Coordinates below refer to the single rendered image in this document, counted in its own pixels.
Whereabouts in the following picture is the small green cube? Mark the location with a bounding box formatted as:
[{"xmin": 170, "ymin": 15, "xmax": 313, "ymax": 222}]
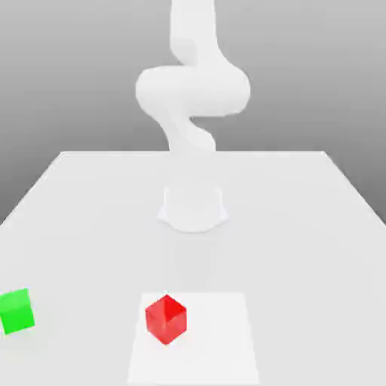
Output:
[{"xmin": 0, "ymin": 287, "xmax": 36, "ymax": 335}]

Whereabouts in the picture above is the small red cube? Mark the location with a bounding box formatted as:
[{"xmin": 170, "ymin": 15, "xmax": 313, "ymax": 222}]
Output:
[{"xmin": 144, "ymin": 293, "xmax": 188, "ymax": 346}]

